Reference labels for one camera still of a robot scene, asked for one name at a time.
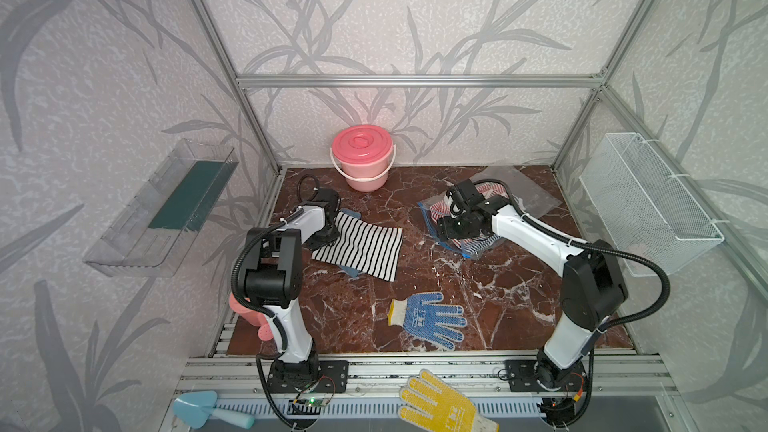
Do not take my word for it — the red white striped garment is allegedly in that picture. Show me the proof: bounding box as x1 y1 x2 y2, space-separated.
419 195 502 259

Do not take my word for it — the black white striped garment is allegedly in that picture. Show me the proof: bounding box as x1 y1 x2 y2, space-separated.
312 213 403 282

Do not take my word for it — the clear vacuum storage bag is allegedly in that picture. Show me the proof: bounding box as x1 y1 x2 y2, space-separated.
418 166 561 253

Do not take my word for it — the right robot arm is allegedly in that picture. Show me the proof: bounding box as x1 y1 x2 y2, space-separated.
436 179 671 390

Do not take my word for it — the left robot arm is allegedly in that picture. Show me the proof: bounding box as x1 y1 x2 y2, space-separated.
230 181 340 383

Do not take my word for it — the pink lidded plastic bucket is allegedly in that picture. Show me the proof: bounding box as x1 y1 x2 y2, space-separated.
330 125 397 192

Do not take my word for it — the blue dotted work glove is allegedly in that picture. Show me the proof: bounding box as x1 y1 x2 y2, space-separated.
387 291 468 351

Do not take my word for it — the pink watering can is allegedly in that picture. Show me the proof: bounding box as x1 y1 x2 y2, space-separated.
228 294 274 341

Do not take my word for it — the pink item in basket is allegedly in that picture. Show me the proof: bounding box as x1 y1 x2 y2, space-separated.
626 244 649 259

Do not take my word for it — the yellow dotted work glove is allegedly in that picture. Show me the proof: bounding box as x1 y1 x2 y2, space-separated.
398 369 500 432

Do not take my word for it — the light blue hand trowel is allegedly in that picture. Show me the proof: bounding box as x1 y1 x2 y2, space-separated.
171 391 255 429

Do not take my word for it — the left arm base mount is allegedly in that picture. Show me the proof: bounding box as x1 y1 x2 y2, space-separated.
267 360 349 394

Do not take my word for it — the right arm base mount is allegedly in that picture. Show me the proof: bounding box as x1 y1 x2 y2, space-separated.
504 359 588 393

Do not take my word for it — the white wire mesh basket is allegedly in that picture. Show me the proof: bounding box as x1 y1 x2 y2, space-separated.
580 132 724 275

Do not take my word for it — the clear plastic wall shelf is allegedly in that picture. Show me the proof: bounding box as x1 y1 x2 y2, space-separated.
83 139 239 278

